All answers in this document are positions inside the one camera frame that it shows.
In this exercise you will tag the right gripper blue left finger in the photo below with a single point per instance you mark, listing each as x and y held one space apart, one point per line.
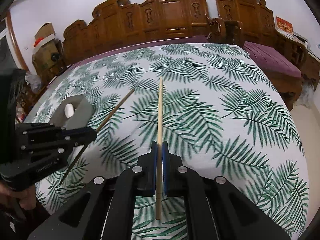
154 165

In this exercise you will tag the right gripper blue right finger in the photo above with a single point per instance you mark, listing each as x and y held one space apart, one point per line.
165 158

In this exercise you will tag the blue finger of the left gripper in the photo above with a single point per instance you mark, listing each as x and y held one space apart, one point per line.
80 136

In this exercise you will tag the grey metal rectangular tray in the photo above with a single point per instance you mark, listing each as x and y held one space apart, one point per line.
83 111

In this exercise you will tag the person's left hand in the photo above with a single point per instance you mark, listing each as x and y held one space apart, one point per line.
26 198

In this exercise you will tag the green leaf pattern tablecloth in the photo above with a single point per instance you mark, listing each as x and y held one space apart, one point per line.
221 115

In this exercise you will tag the stacked cardboard boxes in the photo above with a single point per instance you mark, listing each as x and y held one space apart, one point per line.
47 55

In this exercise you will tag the wooden framed glass door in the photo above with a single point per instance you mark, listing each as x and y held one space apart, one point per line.
8 33

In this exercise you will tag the purple sofa cushion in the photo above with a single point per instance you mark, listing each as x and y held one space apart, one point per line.
140 48

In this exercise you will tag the purple armchair cushion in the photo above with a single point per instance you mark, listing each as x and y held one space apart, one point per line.
267 58

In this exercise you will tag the carved wooden sofa bench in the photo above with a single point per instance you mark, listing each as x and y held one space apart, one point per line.
120 23

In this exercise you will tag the carved wooden armchair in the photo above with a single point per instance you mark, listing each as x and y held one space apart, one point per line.
257 22

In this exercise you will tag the wooden side table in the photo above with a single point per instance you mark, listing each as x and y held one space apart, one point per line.
297 53

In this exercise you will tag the red greeting card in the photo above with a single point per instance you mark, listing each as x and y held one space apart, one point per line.
284 25

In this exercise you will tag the black camera unit green light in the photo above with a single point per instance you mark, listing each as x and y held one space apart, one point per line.
12 81

